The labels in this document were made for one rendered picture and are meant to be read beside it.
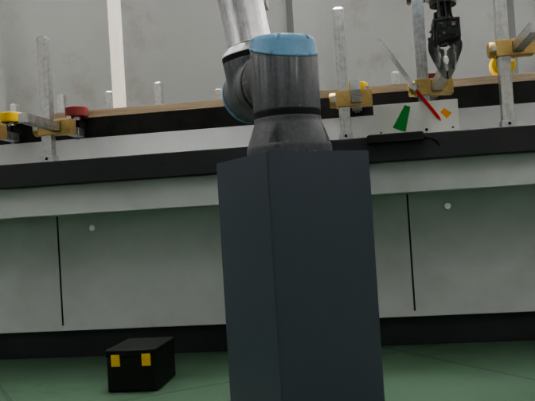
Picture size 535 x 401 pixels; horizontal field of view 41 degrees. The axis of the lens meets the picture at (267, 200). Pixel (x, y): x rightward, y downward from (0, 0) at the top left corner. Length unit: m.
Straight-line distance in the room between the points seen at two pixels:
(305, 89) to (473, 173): 0.90
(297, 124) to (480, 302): 1.22
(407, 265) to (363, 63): 4.67
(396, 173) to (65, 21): 4.04
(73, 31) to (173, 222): 3.51
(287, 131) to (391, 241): 1.06
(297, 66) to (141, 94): 4.44
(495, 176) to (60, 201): 1.42
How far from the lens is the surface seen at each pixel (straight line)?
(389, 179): 2.29
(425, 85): 2.30
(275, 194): 1.43
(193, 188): 2.36
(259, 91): 1.56
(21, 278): 2.80
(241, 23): 1.75
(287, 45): 1.56
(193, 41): 6.20
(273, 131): 1.52
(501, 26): 2.38
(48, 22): 5.88
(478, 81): 2.55
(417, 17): 2.36
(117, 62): 3.51
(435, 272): 2.51
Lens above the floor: 0.47
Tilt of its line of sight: 1 degrees up
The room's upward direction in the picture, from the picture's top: 4 degrees counter-clockwise
